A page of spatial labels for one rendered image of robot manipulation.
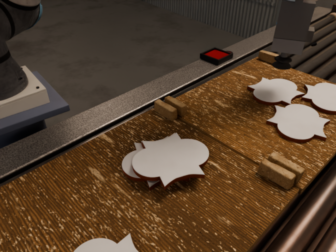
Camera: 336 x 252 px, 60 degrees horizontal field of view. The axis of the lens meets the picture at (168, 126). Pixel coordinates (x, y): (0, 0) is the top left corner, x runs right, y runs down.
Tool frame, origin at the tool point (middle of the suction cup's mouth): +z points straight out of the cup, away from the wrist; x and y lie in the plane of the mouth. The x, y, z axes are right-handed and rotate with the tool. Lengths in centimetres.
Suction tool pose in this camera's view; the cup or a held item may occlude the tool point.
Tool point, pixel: (281, 65)
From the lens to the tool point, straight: 74.7
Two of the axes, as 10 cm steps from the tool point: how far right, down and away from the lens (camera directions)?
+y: 3.5, -5.6, 7.5
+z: 0.0, 8.0, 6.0
